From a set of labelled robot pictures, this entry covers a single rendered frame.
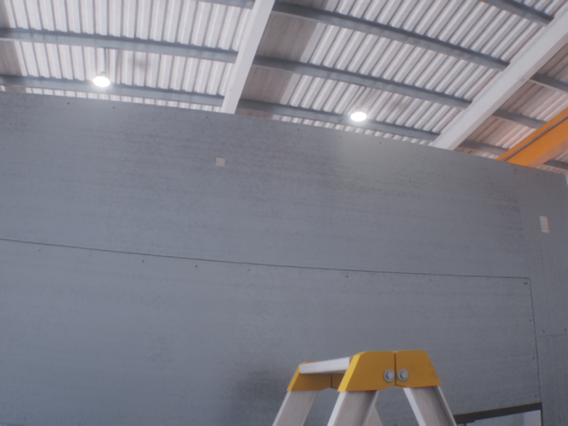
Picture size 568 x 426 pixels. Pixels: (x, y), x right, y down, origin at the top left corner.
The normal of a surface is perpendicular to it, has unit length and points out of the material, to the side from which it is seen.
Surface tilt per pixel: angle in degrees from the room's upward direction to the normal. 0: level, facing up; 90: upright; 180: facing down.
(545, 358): 90
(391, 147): 90
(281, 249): 90
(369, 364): 90
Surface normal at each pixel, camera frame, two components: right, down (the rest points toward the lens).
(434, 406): 0.28, -0.37
